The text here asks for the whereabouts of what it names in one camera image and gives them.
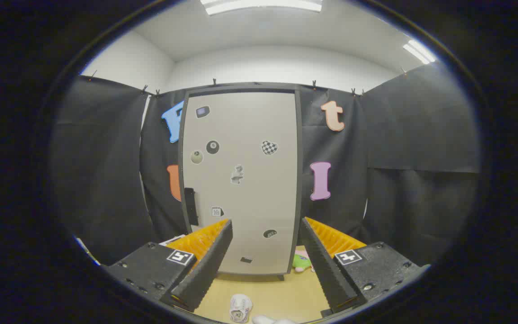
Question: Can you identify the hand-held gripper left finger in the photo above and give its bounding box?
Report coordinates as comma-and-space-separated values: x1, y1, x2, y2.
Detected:
105, 219, 234, 313

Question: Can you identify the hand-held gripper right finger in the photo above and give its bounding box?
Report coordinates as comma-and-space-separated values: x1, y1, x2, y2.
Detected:
299, 217, 431, 318

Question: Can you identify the white canvas shoe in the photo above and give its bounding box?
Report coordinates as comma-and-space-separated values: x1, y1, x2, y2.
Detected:
229, 294, 253, 324

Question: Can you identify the grey shoe cabinet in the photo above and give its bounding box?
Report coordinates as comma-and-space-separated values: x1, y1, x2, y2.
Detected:
177, 83, 304, 282

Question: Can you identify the green and pink plush toy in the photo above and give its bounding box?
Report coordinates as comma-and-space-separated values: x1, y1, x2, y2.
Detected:
292, 251, 316, 273

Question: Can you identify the black backdrop cloth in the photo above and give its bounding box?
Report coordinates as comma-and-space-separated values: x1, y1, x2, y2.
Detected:
50, 63, 482, 266

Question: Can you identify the long ceiling light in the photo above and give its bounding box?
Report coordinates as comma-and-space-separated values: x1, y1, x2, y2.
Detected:
402, 39, 436, 65
200, 0, 323, 16

